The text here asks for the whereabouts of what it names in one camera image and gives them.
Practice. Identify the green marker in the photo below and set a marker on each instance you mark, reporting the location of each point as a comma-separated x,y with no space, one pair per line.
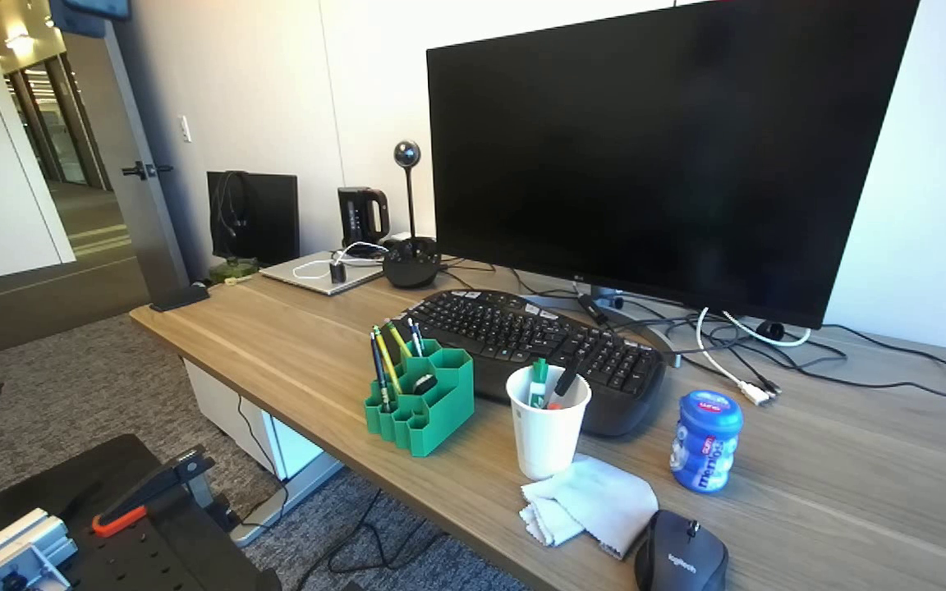
539,383

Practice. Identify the black electric kettle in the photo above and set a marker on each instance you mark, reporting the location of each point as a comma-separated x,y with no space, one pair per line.
363,219

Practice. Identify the black binder clip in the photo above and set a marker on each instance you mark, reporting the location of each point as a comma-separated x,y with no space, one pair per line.
421,383

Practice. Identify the grey door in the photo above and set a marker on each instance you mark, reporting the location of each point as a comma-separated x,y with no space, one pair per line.
149,219

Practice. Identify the aluminium profile rail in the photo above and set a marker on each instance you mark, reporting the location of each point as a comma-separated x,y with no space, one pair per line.
0,545

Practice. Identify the white desk foot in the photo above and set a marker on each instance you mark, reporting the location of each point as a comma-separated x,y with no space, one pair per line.
277,460

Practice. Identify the green honeycomb pen rack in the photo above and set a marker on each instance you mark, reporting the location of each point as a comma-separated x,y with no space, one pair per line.
426,422

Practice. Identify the yellow pencil pink eraser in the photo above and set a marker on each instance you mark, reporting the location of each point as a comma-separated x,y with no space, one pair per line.
400,340

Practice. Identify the silver closed laptop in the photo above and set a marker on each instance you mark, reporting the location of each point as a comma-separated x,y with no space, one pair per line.
296,277

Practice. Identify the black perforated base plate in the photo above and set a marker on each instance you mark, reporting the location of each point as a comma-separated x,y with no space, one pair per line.
165,560

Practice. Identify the black computer mouse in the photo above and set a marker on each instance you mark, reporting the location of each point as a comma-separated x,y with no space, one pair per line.
679,557

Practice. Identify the black webcam on stand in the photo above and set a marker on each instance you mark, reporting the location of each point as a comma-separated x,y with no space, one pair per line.
410,263

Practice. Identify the black silver pen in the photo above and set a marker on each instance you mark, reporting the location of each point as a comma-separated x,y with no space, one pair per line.
414,336

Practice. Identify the white wall switch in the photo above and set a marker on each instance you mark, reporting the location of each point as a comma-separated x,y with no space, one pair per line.
185,131

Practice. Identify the small black monitor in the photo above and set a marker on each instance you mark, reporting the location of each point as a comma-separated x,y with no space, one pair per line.
259,219

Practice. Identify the blue gum container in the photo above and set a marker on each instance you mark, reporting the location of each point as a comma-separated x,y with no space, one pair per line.
705,444

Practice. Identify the white crumpled cloth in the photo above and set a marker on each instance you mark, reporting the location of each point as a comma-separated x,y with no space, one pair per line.
598,504

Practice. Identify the black clamp orange trigger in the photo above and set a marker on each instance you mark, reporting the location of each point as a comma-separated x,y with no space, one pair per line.
130,514

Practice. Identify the dark blue pen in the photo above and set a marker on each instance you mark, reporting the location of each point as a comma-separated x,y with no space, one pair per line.
378,379

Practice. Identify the large black monitor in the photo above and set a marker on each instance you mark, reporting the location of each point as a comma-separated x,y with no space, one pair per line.
658,153

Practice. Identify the white paper cup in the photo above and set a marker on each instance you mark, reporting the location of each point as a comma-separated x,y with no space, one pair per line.
545,438

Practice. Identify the black marker grey barrel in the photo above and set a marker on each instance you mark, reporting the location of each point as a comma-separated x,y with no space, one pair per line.
566,379

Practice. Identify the small black adapter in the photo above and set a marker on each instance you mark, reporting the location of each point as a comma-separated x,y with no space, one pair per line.
337,272

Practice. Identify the black keyboard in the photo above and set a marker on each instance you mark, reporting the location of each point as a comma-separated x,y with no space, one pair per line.
539,347

